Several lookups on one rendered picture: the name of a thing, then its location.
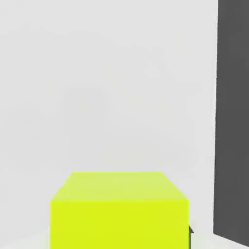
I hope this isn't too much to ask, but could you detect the small yellow cube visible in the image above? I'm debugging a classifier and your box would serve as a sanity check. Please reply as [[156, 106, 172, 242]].
[[50, 171, 190, 249]]

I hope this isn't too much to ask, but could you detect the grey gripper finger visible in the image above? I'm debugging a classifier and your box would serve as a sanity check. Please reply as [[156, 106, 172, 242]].
[[188, 224, 195, 249]]

